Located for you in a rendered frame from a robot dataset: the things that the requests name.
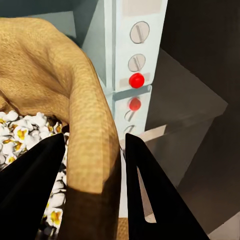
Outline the popcorn bag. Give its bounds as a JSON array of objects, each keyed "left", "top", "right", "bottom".
[{"left": 0, "top": 17, "right": 129, "bottom": 240}]

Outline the microwave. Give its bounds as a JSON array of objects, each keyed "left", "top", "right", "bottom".
[{"left": 0, "top": 0, "right": 168, "bottom": 96}]

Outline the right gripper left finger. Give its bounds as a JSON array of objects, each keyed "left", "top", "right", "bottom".
[{"left": 0, "top": 133, "right": 67, "bottom": 240}]

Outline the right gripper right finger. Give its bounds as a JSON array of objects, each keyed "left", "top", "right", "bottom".
[{"left": 125, "top": 133, "right": 210, "bottom": 240}]

